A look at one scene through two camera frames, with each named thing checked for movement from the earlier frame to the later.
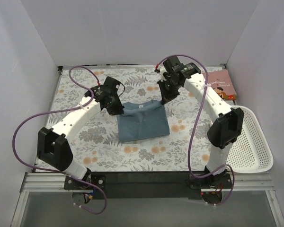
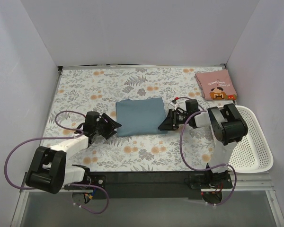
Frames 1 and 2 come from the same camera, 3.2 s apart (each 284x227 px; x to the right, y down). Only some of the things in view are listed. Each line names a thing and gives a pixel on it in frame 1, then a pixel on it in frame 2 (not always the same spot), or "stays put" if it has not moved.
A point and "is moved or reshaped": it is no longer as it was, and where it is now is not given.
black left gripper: x=117 y=108 → x=106 y=126
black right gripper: x=168 y=89 → x=174 y=119
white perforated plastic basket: x=250 y=152 stays put
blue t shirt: x=142 y=120 is moved or reshaped
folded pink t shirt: x=221 y=83 stays put
